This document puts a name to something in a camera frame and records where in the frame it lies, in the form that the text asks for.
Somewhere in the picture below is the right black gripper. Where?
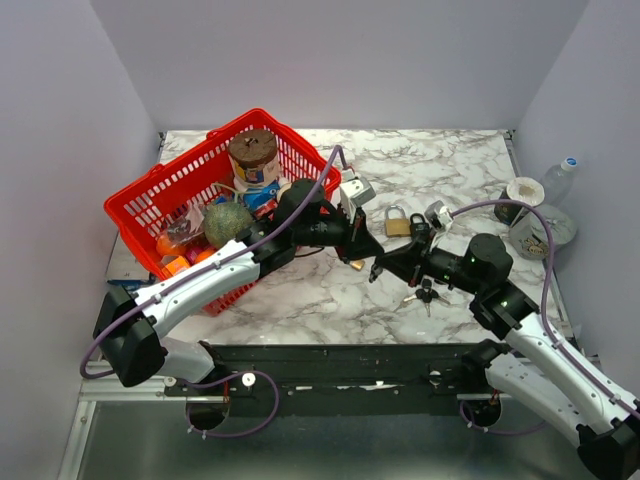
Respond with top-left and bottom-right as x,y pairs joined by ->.
375,227 -> 484,295

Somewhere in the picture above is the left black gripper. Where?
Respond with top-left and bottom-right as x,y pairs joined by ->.
294,202 -> 385,266

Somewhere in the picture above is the small brass padlock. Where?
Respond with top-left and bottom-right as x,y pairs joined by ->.
349,260 -> 366,271

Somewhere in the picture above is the large brass padlock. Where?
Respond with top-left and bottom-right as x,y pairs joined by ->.
384,205 -> 410,238

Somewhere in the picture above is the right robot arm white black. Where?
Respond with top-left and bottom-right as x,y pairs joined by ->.
370,234 -> 639,479

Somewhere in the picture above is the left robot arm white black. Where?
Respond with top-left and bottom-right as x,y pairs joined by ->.
93,177 -> 383,395

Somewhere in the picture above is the black-headed key bunch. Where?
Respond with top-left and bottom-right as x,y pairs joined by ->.
401,279 -> 451,317

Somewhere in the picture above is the black padlock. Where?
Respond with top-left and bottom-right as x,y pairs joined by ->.
409,213 -> 431,239

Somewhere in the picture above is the grey-wrapped toilet paper roll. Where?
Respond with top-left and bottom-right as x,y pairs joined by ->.
509,205 -> 577,260

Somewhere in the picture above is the green netted melon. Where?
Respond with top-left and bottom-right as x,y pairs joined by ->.
203,202 -> 253,249

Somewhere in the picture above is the brown-lid ice cream cup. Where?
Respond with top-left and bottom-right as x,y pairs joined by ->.
227,129 -> 280,191

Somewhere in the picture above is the clear plastic water bottle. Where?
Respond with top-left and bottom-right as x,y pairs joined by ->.
539,157 -> 578,206

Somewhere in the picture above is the orange snack box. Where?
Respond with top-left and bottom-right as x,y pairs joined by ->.
161,255 -> 191,279

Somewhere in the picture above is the orange fruit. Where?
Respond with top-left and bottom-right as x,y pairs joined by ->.
155,234 -> 186,257

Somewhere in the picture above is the red plastic shopping basket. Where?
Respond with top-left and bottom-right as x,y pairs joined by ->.
103,108 -> 344,317

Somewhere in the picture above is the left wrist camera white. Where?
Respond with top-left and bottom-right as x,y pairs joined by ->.
339,167 -> 376,221

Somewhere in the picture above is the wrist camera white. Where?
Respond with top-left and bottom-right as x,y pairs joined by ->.
339,167 -> 376,221
424,200 -> 453,233

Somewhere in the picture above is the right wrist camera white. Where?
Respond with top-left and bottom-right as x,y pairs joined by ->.
424,200 -> 453,233

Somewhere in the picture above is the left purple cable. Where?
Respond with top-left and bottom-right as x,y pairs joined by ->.
79,144 -> 351,441

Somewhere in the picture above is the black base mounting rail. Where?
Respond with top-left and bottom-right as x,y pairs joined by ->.
165,339 -> 510,426

